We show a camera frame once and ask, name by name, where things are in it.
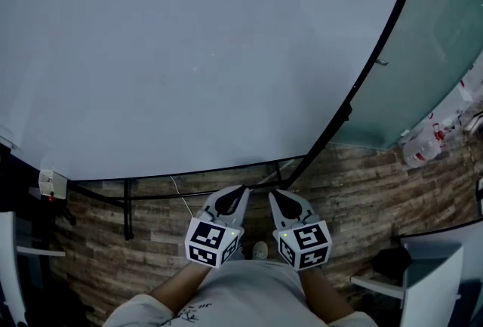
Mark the white desk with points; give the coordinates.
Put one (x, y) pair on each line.
(434, 272)
(5, 250)

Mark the frosted glass door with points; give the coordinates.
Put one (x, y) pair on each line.
(426, 53)

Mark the person's right forearm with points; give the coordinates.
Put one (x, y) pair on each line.
(324, 295)

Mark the white plastic bag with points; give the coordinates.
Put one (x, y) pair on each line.
(420, 148)

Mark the person's white printed shirt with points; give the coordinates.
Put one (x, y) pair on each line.
(245, 299)

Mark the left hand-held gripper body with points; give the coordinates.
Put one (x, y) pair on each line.
(205, 238)

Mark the white box with red button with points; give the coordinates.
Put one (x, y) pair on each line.
(53, 184)

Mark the person's left shoe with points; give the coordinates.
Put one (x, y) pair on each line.
(239, 253)

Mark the white cartons with red labels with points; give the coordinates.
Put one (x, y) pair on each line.
(469, 95)

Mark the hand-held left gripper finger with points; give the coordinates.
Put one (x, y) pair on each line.
(241, 214)
(212, 202)

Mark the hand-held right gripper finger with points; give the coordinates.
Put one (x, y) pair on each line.
(275, 214)
(306, 210)

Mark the person's shoe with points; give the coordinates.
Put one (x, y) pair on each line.
(260, 250)
(239, 253)

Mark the person's left forearm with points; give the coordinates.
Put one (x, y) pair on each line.
(181, 287)

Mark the black bag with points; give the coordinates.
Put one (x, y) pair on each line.
(392, 263)

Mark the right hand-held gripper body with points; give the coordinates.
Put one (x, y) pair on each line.
(307, 242)

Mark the person's right shoe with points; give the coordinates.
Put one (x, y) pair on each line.
(260, 250)

